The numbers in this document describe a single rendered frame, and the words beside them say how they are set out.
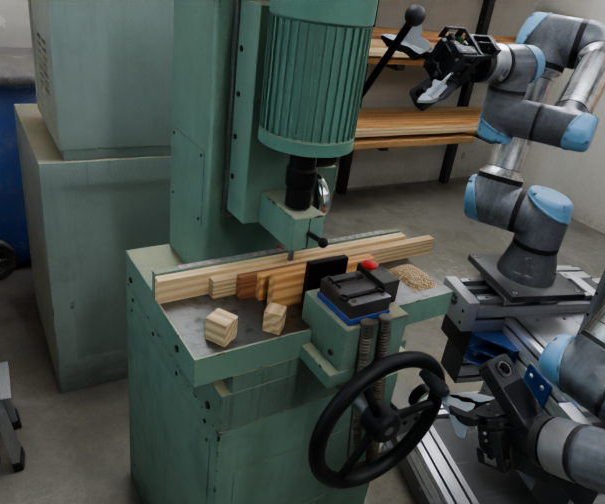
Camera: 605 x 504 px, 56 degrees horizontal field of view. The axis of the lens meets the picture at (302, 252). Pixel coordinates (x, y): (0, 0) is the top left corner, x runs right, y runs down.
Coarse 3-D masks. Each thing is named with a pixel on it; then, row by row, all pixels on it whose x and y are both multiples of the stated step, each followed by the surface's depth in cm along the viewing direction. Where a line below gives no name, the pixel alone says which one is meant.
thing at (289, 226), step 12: (264, 192) 115; (276, 192) 116; (264, 204) 115; (276, 204) 111; (264, 216) 116; (276, 216) 111; (288, 216) 107; (300, 216) 107; (312, 216) 108; (324, 216) 109; (276, 228) 112; (288, 228) 108; (300, 228) 107; (312, 228) 109; (288, 240) 109; (300, 240) 109; (312, 240) 110
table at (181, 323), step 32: (448, 288) 124; (160, 320) 106; (192, 320) 102; (256, 320) 105; (288, 320) 106; (416, 320) 121; (192, 352) 95; (224, 352) 96; (256, 352) 100; (288, 352) 104; (320, 352) 104; (192, 384) 96
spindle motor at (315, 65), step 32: (288, 0) 88; (320, 0) 86; (352, 0) 86; (288, 32) 89; (320, 32) 88; (352, 32) 90; (288, 64) 92; (320, 64) 90; (352, 64) 93; (288, 96) 94; (320, 96) 93; (352, 96) 96; (288, 128) 96; (320, 128) 95; (352, 128) 100
